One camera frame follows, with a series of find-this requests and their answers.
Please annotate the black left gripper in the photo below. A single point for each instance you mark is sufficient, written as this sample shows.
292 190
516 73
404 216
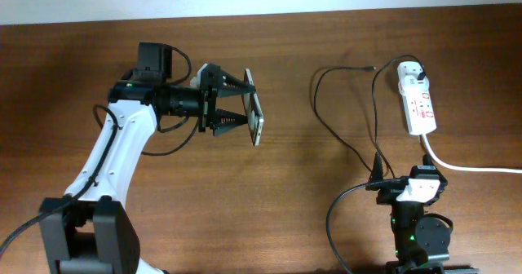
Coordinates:
208 108

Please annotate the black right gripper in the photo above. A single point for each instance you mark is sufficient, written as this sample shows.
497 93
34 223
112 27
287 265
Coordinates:
391 190

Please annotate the black smartphone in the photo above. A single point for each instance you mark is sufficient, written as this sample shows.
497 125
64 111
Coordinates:
254 116

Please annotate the white power strip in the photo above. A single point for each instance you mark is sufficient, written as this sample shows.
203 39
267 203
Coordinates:
419 113

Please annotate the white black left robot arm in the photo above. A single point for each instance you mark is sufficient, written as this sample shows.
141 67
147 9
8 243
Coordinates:
87 230

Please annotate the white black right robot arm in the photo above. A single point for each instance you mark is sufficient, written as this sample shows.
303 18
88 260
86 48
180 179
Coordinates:
422 239

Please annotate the white charger plug adapter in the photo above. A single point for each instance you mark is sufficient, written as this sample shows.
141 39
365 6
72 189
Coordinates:
412 79

